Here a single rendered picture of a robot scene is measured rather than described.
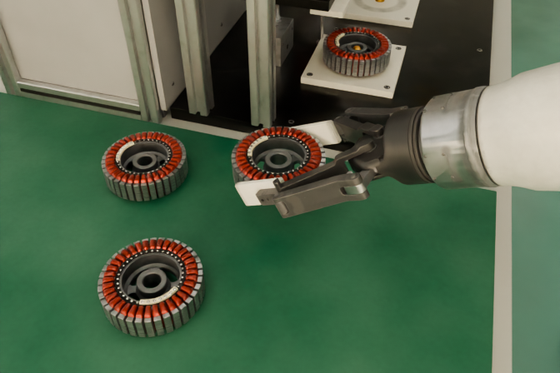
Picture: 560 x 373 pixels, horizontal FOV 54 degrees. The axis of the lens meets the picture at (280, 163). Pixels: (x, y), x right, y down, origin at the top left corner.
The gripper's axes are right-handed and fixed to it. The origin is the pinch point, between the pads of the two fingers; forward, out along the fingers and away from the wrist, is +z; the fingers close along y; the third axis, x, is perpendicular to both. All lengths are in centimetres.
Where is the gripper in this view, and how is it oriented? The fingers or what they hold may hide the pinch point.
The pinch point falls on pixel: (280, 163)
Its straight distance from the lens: 66.5
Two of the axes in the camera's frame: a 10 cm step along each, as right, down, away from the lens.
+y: -5.1, 5.7, -6.4
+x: 4.4, 8.1, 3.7
